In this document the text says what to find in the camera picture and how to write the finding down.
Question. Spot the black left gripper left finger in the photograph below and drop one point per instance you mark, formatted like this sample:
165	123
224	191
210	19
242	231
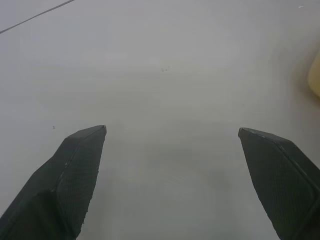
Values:
62	180

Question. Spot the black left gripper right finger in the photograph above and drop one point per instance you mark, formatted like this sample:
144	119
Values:
282	180

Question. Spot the pale yellow object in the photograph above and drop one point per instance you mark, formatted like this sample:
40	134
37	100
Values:
315	75

